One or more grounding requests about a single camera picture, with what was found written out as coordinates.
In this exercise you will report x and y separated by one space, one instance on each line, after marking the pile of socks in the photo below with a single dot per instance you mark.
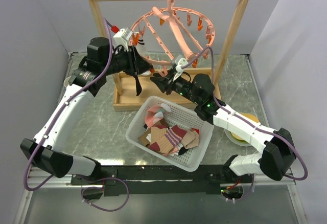
164 139

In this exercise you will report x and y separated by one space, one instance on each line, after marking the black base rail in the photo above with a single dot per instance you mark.
151 179

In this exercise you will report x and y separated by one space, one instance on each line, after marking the light blue mug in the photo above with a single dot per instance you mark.
66 82

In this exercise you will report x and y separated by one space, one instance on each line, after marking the white plastic basket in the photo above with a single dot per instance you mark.
180 116

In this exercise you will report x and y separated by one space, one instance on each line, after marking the pink round clip hanger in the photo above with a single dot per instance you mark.
169 15

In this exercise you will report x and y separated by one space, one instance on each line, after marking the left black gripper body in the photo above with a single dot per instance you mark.
123 61

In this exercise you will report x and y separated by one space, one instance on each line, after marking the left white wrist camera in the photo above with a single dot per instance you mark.
122 37

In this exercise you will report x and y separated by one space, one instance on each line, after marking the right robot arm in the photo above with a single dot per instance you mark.
274 154

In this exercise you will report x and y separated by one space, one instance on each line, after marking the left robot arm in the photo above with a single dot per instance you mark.
45 150

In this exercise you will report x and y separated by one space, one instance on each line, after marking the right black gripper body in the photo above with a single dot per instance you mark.
183 88

